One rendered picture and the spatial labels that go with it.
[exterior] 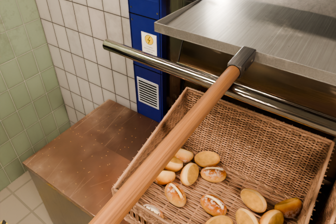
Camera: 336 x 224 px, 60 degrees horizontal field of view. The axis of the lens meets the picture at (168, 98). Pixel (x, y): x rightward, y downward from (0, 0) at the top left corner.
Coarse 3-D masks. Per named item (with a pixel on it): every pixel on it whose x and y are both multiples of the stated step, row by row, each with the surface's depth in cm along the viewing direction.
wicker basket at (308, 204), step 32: (192, 96) 116; (160, 128) 106; (224, 128) 112; (256, 128) 105; (288, 128) 99; (192, 160) 120; (224, 160) 117; (256, 160) 109; (288, 160) 102; (320, 160) 96; (160, 192) 108; (192, 192) 109; (224, 192) 108; (288, 192) 106; (320, 192) 84
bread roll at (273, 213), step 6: (270, 210) 96; (276, 210) 96; (264, 216) 95; (270, 216) 94; (276, 216) 94; (282, 216) 96; (264, 222) 93; (270, 222) 93; (276, 222) 94; (282, 222) 95
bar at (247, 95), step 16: (112, 48) 76; (128, 48) 74; (160, 64) 69; (176, 64) 68; (192, 80) 66; (208, 80) 64; (240, 96) 60; (256, 96) 59; (272, 112) 58; (288, 112) 56; (304, 112) 55; (320, 128) 54
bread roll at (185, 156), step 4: (180, 148) 117; (180, 152) 116; (184, 152) 115; (188, 152) 116; (192, 152) 117; (176, 156) 116; (180, 156) 116; (184, 156) 115; (188, 156) 115; (192, 156) 116; (184, 160) 116; (188, 160) 116
